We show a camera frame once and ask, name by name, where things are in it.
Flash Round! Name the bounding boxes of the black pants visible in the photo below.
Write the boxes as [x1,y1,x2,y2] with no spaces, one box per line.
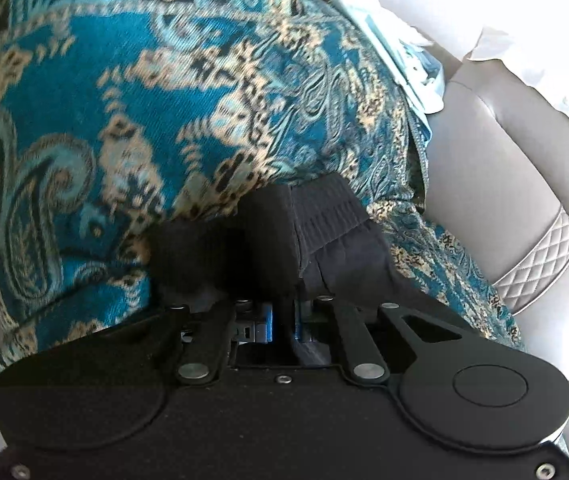
[148,172,418,313]

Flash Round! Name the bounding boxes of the white cloth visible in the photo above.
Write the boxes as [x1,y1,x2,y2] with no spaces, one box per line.
[463,25,521,64]

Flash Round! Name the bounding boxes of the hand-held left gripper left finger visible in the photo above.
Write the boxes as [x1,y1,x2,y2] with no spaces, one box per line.
[105,299,273,387]

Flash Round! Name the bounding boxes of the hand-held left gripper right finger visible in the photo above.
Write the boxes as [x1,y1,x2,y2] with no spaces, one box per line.
[289,296,465,386]

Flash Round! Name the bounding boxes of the grey leather sofa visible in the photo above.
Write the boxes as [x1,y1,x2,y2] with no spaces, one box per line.
[421,66,569,467]

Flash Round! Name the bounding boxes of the light blue cloth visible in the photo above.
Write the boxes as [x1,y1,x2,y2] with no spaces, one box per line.
[322,0,446,116]

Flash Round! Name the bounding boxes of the blue paisley blanket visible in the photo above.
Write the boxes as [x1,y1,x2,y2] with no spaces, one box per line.
[0,0,526,377]

